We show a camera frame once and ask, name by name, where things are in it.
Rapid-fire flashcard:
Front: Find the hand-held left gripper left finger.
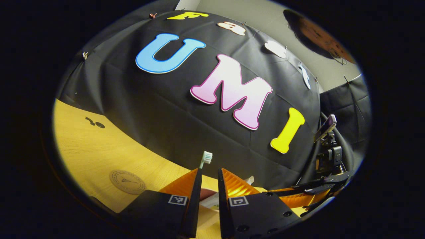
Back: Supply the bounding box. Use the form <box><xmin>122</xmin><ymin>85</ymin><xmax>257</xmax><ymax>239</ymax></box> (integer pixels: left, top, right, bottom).
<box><xmin>119</xmin><ymin>168</ymin><xmax>203</xmax><ymax>239</ymax></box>

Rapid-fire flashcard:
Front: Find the white toothbrush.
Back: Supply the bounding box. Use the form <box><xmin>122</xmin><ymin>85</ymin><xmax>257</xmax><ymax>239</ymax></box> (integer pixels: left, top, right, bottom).
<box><xmin>199</xmin><ymin>151</ymin><xmax>213</xmax><ymax>170</ymax></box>

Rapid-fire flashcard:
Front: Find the black backdrop cloth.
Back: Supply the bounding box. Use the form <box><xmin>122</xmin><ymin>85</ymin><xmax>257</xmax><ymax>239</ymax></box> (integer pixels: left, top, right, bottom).
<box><xmin>55</xmin><ymin>0</ymin><xmax>372</xmax><ymax>190</ymax></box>

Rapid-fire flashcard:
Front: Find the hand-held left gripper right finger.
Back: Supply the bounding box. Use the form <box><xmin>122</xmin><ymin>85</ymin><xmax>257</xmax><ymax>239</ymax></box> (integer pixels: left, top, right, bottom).
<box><xmin>217</xmin><ymin>167</ymin><xmax>302</xmax><ymax>239</ymax></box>

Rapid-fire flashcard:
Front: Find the beige cup with handle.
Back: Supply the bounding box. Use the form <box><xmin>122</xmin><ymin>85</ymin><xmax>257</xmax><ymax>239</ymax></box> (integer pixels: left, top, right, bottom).
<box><xmin>198</xmin><ymin>187</ymin><xmax>220</xmax><ymax>229</ymax></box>

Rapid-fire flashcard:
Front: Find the white toothpaste tube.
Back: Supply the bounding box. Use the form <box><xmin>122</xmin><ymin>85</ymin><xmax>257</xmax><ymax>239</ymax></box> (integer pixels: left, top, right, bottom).
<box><xmin>200</xmin><ymin>175</ymin><xmax>255</xmax><ymax>210</ymax></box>

